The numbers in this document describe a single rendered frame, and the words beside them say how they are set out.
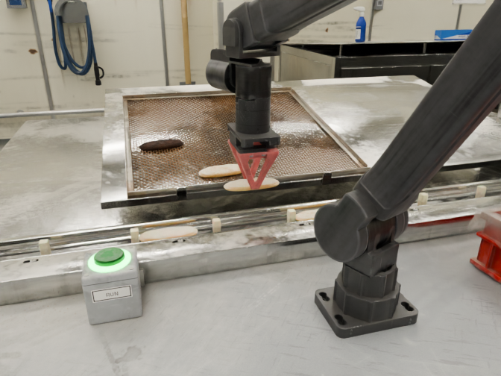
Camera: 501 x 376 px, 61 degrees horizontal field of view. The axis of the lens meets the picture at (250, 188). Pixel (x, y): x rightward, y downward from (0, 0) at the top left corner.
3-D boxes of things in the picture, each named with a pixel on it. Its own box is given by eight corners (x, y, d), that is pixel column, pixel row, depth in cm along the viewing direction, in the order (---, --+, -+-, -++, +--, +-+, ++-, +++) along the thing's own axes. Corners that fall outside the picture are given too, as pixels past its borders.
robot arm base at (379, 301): (338, 339, 54) (420, 322, 57) (344, 287, 51) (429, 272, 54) (312, 298, 62) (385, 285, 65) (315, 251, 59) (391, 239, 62)
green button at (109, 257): (94, 274, 55) (92, 264, 55) (95, 258, 59) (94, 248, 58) (125, 270, 56) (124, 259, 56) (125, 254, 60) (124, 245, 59)
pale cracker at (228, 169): (200, 180, 85) (200, 174, 84) (197, 170, 88) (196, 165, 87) (248, 173, 88) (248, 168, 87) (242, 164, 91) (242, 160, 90)
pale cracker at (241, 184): (226, 193, 71) (226, 186, 71) (221, 184, 75) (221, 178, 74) (282, 187, 74) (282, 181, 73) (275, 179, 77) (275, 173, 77)
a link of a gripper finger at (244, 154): (265, 177, 78) (266, 127, 74) (278, 192, 71) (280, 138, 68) (229, 180, 76) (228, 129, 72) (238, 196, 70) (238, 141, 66)
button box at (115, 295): (88, 348, 57) (74, 280, 53) (92, 311, 64) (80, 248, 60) (150, 336, 59) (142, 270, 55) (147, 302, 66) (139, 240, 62)
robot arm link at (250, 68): (250, 60, 62) (279, 58, 65) (224, 56, 67) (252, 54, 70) (250, 107, 65) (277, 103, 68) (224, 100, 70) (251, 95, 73)
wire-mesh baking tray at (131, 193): (127, 198, 78) (126, 192, 78) (122, 100, 119) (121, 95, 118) (369, 173, 91) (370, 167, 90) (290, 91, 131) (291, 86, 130)
